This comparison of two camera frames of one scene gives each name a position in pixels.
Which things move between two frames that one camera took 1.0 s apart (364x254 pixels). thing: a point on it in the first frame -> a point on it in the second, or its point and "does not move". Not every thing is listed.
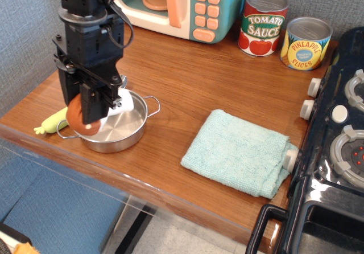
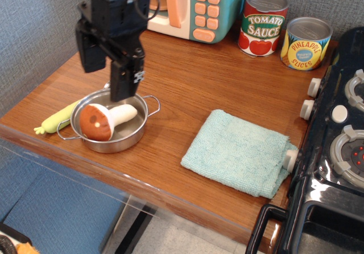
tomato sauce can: x=263 y=22 does not move
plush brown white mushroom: x=74 y=113 -> x=98 y=123
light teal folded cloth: x=235 y=153 does not move
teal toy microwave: x=204 y=11 does not move
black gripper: x=91 y=53 -> x=115 y=15
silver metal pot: x=123 y=131 does not move
